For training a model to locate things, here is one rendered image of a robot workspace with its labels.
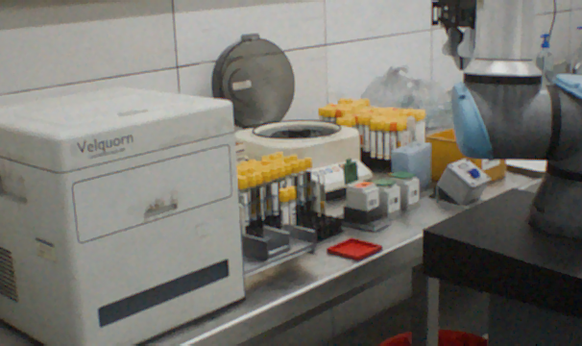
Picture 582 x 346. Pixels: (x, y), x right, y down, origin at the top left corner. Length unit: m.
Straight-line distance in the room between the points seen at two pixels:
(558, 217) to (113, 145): 0.67
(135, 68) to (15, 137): 0.79
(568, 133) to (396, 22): 1.32
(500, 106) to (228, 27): 0.93
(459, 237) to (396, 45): 1.32
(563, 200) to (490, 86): 0.21
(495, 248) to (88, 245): 0.58
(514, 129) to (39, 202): 0.67
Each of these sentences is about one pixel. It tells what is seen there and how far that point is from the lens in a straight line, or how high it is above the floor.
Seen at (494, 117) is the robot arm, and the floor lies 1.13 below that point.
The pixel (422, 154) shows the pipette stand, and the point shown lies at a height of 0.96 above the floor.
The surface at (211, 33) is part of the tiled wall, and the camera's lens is 1.92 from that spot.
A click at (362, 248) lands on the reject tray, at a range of 1.37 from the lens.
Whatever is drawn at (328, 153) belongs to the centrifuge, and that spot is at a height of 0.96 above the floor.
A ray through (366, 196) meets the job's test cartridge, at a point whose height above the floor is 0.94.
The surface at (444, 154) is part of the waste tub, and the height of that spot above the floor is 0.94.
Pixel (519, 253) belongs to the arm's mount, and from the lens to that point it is 1.18.
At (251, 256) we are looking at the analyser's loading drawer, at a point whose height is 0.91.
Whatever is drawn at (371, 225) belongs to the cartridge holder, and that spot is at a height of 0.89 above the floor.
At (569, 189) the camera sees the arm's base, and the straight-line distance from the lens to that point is 1.26.
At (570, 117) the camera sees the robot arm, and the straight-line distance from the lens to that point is 1.22.
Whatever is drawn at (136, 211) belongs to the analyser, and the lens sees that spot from 1.02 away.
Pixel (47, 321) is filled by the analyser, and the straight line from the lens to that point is 1.08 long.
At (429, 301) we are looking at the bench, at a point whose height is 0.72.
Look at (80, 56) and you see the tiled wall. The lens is 1.70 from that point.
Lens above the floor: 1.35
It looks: 15 degrees down
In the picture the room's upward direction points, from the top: 2 degrees counter-clockwise
